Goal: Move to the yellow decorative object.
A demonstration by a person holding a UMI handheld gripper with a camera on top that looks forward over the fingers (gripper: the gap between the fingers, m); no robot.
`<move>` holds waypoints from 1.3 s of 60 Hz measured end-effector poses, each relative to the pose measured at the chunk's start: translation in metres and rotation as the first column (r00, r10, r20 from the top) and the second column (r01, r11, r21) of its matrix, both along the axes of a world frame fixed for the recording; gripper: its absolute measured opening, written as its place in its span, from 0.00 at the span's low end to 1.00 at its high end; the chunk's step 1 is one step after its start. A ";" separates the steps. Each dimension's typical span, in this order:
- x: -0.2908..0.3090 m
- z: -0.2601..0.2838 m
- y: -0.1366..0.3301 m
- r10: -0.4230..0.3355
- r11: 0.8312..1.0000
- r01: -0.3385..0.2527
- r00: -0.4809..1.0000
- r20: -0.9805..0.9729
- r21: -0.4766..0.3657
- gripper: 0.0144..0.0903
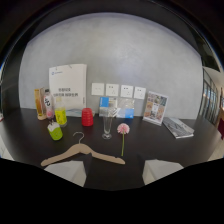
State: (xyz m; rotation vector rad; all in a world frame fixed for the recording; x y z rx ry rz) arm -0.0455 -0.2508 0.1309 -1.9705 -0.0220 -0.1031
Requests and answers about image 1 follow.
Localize wooden clothes hanger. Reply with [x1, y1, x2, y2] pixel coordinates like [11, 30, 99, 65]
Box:
[40, 131, 126, 168]

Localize red stacked plastic cups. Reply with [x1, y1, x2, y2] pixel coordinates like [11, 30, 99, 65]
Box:
[81, 107, 95, 127]

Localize blue and grey brochure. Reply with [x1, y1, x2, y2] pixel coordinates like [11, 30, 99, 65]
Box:
[98, 96, 136, 119]

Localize pink labelled drink bottle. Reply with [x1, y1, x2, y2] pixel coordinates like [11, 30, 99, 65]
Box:
[43, 88, 55, 120]

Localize grey magazine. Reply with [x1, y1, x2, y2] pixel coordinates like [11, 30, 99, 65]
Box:
[162, 116, 195, 140]

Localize clear tall glass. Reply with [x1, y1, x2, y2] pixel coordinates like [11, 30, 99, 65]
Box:
[101, 107, 114, 140]

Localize green small drink cup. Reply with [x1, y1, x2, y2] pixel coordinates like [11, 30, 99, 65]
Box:
[47, 121, 64, 141]

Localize light blue flat packet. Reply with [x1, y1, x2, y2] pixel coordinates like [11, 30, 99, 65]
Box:
[65, 108, 84, 118]

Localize yellow-green drink bottle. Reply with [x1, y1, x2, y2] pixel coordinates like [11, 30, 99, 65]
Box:
[54, 96, 68, 128]

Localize pink artificial flower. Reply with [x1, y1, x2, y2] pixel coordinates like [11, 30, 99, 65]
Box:
[116, 122, 130, 157]

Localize white paper bag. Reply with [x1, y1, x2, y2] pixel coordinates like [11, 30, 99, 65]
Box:
[48, 63, 88, 111]

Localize white wall socket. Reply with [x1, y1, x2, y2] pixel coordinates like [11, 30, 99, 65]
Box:
[105, 83, 120, 98]
[120, 84, 134, 99]
[133, 86, 147, 100]

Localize white wall switch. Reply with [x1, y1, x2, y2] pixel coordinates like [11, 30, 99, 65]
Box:
[91, 82, 105, 97]

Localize photo collage display stand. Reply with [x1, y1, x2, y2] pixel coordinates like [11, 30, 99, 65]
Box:
[142, 90, 169, 127]

